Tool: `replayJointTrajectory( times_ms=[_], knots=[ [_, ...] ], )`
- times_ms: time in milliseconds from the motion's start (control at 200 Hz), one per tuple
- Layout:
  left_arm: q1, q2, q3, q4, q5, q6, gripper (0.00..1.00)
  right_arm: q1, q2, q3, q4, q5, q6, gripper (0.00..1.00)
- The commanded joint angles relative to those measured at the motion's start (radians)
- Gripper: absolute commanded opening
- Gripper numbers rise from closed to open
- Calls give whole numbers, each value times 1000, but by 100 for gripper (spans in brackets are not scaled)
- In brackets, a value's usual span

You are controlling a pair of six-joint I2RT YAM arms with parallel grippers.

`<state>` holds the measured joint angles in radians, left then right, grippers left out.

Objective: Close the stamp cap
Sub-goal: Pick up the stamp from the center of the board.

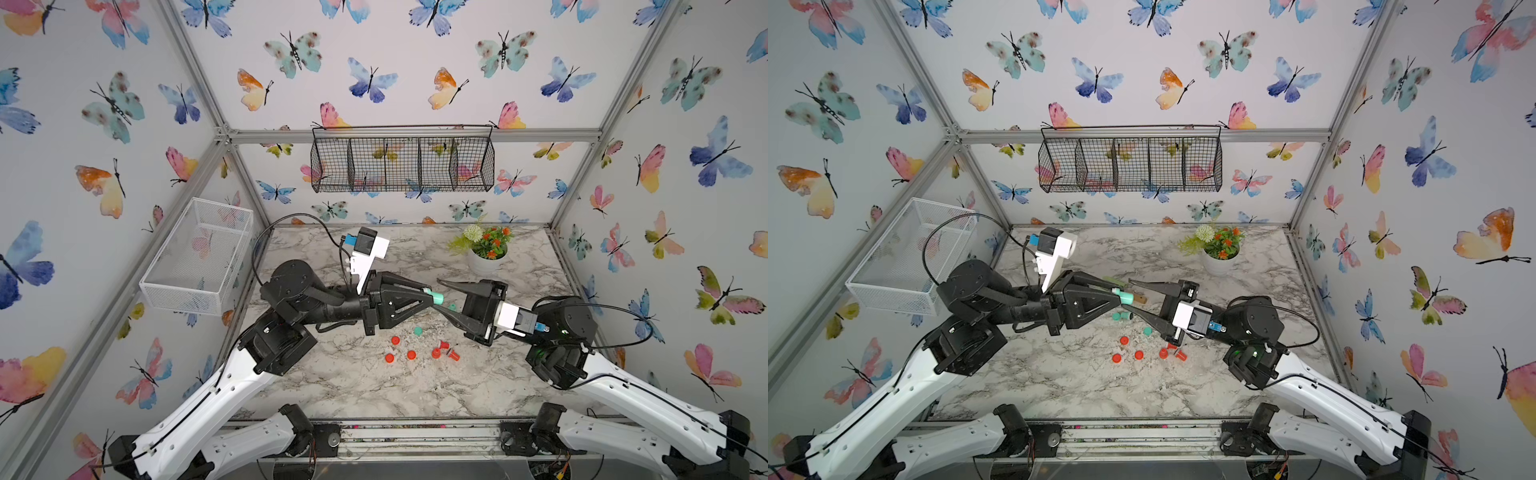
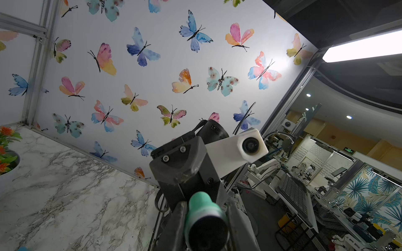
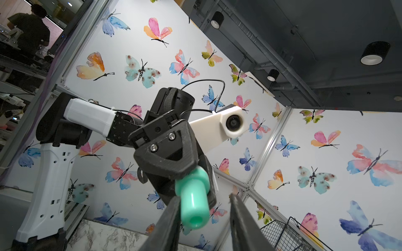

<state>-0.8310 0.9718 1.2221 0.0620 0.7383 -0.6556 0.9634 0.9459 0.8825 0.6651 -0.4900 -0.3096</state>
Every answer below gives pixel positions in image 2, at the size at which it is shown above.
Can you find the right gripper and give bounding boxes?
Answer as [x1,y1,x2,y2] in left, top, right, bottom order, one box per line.
[149,137,228,210]

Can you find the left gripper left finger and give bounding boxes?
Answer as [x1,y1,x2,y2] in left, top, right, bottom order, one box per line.
[154,201,188,251]

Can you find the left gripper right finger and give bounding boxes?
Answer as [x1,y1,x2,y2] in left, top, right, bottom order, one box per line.
[227,201,260,251]

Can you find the teal stamp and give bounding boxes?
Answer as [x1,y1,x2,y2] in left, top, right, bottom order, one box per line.
[184,191,229,251]

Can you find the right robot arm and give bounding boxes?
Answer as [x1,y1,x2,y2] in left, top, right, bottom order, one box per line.
[149,120,229,211]

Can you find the potted flower plant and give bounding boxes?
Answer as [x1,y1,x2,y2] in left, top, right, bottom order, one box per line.
[1,126,23,197]

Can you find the ceiling light fixture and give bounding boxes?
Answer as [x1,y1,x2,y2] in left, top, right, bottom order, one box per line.
[322,30,402,63]

